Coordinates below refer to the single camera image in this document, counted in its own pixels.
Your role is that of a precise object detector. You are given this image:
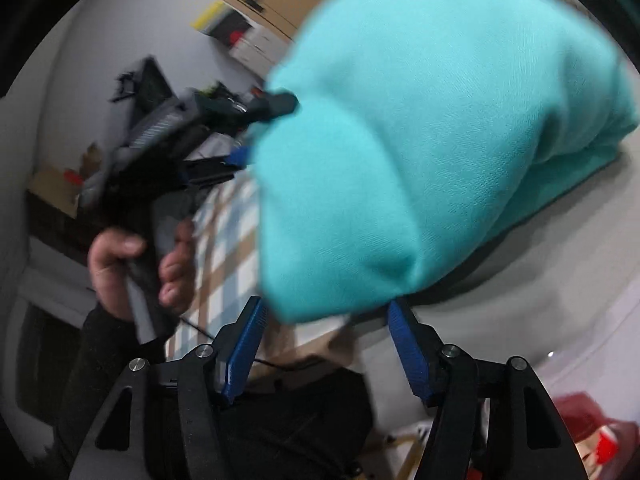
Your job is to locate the person's left forearm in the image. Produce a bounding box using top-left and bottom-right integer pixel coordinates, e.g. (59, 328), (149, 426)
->
(49, 305), (173, 480)

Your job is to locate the checked blanket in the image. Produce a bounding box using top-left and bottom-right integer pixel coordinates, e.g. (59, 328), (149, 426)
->
(164, 170), (362, 367)

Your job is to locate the black cable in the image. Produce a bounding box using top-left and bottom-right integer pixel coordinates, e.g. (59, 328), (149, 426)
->
(179, 316), (322, 373)

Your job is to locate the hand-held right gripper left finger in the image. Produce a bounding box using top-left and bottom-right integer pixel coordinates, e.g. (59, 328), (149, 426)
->
(67, 296), (269, 480)

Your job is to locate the yellow lid shoe box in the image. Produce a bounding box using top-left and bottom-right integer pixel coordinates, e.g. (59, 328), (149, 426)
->
(191, 0), (232, 34)

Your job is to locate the teal zip jacket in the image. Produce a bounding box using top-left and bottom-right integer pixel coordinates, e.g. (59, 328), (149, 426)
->
(250, 0), (640, 324)

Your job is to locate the person's dark clothing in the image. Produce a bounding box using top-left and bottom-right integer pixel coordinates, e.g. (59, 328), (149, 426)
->
(147, 366), (377, 480)

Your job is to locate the black box with red print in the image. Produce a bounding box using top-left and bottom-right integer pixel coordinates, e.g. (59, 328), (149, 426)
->
(206, 9), (257, 49)

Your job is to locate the person's left hand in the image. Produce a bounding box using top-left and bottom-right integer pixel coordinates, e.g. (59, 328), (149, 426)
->
(87, 220), (197, 322)

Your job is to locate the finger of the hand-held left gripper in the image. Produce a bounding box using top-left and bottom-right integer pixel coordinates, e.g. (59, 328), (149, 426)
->
(246, 88), (301, 122)
(182, 147), (257, 187)

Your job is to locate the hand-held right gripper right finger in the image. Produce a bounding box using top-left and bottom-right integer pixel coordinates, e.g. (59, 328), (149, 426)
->
(387, 300), (589, 480)

